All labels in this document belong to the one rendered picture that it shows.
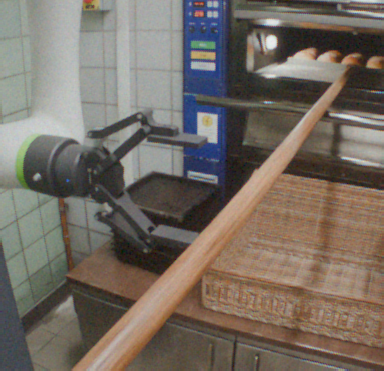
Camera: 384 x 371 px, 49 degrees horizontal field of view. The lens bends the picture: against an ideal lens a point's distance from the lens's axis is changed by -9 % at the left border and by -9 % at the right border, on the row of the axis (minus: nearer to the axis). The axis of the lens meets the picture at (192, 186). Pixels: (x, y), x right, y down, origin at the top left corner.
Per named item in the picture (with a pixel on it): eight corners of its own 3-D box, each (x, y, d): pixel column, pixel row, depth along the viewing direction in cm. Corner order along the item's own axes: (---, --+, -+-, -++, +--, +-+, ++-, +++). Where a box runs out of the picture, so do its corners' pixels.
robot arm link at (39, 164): (23, 203, 66) (15, 146, 62) (69, 176, 76) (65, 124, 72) (51, 211, 63) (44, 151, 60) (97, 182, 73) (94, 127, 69)
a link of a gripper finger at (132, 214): (96, 182, 62) (92, 188, 63) (151, 243, 62) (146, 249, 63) (112, 172, 65) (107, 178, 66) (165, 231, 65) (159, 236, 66)
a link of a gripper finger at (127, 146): (112, 169, 65) (106, 161, 65) (162, 125, 59) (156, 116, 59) (96, 178, 62) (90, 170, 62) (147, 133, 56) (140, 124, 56)
